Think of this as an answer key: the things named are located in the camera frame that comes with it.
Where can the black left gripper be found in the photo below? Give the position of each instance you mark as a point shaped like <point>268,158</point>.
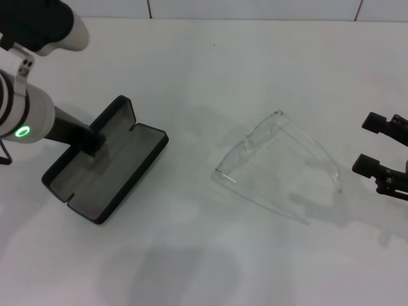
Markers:
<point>67,129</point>

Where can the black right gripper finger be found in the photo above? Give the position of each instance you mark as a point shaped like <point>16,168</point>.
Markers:
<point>366,165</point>
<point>374,121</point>

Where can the black glasses case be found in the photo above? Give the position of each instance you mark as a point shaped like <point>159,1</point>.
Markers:
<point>127,159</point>

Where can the clear plastic glasses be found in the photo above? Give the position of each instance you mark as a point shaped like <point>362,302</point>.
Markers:
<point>255,138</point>

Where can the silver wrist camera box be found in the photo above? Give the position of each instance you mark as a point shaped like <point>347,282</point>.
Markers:
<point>48,25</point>

